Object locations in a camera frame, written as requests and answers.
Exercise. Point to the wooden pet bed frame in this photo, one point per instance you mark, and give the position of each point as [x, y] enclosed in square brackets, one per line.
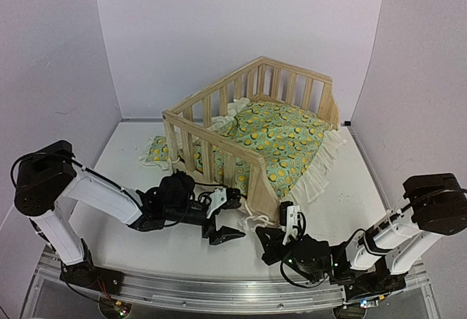
[193, 147]

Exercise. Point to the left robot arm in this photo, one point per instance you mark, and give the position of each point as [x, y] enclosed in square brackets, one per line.
[50, 183]

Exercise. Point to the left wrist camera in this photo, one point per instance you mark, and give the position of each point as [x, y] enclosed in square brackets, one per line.
[213, 200]

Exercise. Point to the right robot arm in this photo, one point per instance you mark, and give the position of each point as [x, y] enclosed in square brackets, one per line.
[373, 262]

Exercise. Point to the small lemon print pillow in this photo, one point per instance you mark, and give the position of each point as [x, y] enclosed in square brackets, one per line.
[156, 153]

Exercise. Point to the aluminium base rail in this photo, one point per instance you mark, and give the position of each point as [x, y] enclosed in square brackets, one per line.
[220, 297]

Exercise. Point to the lemon print bed cushion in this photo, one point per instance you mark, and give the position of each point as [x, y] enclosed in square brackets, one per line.
[298, 147]

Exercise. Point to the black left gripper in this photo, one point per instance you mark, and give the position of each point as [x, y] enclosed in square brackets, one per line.
[221, 235]

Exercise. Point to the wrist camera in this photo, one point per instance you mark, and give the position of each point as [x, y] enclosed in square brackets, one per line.
[213, 200]
[290, 221]

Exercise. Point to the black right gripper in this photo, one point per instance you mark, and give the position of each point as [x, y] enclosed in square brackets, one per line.
[271, 244]

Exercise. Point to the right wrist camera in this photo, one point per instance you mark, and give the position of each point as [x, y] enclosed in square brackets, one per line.
[290, 221]

